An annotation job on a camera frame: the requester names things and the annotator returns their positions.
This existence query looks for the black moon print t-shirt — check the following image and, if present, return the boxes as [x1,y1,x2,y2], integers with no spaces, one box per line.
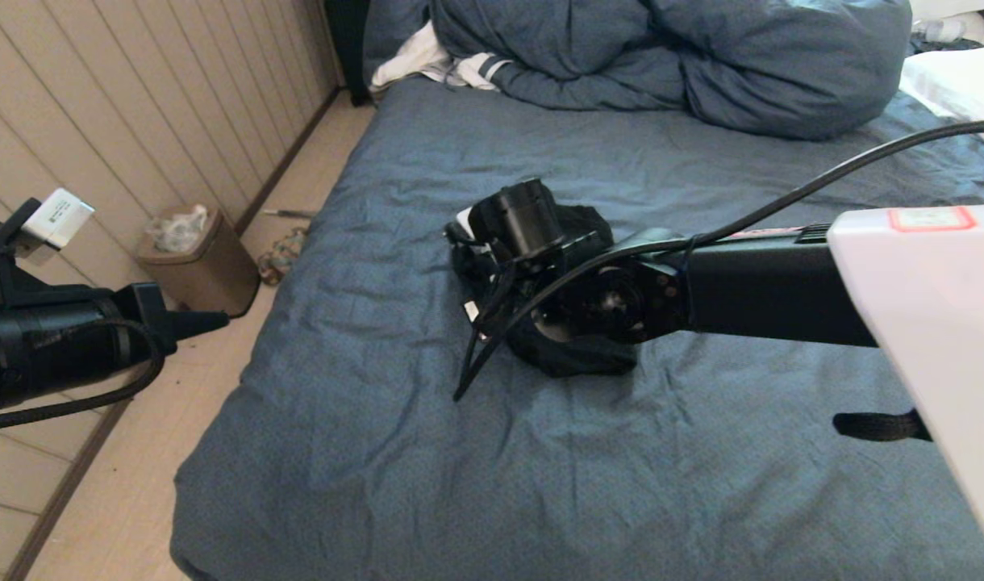
[448,202,640,378]

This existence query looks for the patterned crumpled cloth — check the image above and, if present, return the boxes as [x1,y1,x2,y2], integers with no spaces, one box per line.
[258,228,309,286]

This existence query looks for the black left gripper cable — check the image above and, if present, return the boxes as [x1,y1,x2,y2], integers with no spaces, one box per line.
[0,318,167,434]

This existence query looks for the crumpled plastic bin bag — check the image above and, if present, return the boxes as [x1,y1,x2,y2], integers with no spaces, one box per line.
[145,203,211,253]

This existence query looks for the white left wrist camera on bracket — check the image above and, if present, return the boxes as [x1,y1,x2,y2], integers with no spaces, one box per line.
[0,188,95,307]

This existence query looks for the black strap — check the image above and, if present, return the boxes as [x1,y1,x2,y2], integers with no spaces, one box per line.
[832,410,933,442]

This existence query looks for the dark bedside furniture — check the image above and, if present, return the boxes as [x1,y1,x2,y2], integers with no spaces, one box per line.
[324,0,373,107]

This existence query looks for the blue crumpled duvet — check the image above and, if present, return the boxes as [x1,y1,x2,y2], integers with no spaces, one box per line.
[363,0,914,140]

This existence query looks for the white striped garment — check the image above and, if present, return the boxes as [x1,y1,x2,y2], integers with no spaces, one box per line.
[369,20,513,91]

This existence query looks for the white pillow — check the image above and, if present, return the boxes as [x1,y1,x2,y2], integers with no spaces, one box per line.
[899,42,984,154]

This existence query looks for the brown trash bin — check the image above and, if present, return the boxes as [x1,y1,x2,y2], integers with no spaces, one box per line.
[135,203,261,318]

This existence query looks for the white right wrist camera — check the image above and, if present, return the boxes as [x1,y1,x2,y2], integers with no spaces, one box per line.
[446,206,481,247]

